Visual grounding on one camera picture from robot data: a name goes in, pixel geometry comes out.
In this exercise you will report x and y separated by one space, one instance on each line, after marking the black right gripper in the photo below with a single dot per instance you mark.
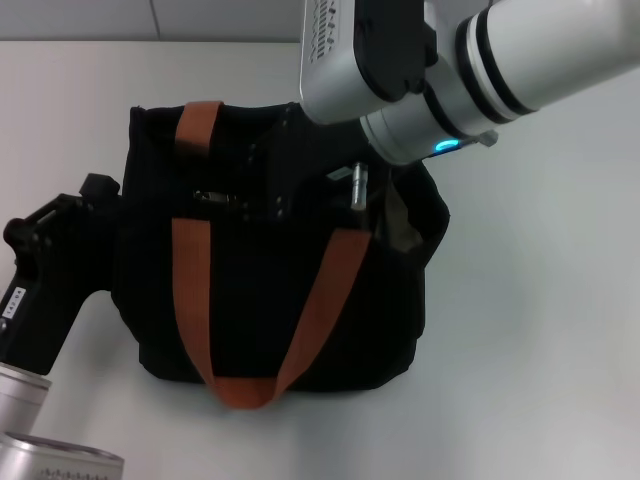
310 150

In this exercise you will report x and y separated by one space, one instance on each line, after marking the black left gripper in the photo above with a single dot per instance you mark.
45 300

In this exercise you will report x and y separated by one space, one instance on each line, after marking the silver metal zipper pull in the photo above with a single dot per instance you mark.
215 197

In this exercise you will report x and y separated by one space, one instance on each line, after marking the black fabric food bag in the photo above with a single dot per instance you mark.
260 300

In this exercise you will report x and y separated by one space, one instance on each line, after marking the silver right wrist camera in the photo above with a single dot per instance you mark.
330 75

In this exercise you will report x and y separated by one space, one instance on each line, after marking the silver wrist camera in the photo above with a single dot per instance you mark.
50 460
330 75

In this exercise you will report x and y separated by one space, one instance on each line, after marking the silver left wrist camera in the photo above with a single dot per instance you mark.
50 460

